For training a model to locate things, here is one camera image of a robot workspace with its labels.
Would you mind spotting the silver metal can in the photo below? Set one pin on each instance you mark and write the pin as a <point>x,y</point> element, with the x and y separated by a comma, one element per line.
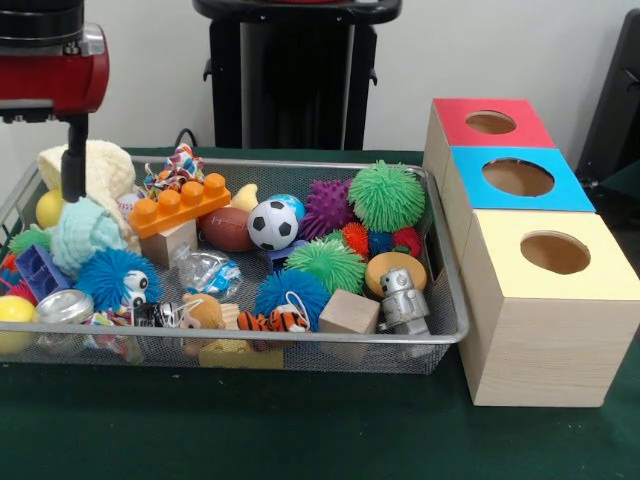
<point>63,306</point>

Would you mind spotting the black and white soccer ball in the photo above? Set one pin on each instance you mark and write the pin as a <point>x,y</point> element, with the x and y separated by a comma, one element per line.
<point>272,225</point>

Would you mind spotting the blue spiky ball with eyes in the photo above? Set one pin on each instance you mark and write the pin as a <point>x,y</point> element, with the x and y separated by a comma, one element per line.
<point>110,278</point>

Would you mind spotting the green furry ball with eyes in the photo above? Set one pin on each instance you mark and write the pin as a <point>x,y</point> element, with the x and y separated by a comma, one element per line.
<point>387,195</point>

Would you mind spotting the globe print ball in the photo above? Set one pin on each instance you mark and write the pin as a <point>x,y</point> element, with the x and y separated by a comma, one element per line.
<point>292,205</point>

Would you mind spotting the plain yellow ball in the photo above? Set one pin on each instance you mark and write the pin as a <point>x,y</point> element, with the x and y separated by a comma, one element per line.
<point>14,322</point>

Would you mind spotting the black chair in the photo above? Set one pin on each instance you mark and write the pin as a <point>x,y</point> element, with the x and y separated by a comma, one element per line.
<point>615,100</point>

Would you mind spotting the purple toy block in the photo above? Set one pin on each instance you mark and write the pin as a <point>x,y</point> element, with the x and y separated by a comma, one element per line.
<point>280,257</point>

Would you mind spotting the cream knitted cloth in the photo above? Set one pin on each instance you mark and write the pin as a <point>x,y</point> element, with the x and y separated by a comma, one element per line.
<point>110,170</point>

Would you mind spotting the small wooden block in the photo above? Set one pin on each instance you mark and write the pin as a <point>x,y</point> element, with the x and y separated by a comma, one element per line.
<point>348,312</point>
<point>168,247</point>

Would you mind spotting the purple spiky ball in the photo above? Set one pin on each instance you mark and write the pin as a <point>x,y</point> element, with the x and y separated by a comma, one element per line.
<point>330,205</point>

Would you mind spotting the green spiky ball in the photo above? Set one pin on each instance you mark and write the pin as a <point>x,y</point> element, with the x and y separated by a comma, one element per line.
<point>328,265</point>

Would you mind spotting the small brown basketball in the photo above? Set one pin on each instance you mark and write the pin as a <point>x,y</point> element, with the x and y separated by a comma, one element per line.
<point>225,230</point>

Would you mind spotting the yellow smiley face ball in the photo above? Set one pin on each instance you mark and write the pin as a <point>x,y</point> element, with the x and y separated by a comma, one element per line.
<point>50,208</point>

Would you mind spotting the dark green table cloth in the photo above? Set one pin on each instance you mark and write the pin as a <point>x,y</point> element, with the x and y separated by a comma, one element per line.
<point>300,430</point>

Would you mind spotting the orange toy building block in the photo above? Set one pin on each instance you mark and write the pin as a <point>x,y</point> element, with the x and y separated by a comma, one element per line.
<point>178,205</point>

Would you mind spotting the clear plastic packet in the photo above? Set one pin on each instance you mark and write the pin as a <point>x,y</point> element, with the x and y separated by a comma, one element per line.
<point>212,274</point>

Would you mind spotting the toy hamburger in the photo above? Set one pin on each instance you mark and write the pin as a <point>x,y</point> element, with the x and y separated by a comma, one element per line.
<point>395,268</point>

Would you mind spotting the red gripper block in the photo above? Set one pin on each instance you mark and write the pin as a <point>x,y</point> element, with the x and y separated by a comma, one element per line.
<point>55,82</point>

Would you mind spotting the wooden box with three holes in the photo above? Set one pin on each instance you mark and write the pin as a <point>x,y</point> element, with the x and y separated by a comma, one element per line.
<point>540,340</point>

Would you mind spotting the silver toy robot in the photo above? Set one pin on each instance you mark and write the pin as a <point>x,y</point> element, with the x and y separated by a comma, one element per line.
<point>403,300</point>

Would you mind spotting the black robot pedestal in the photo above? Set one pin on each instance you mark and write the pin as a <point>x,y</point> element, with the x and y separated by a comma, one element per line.
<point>290,80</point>

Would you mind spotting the shallow clear mesh bin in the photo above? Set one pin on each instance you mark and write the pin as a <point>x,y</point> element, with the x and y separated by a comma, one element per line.
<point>445,335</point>

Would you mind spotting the light teal knitted cloth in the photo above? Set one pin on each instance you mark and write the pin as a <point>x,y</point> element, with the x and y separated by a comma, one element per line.
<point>85,235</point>

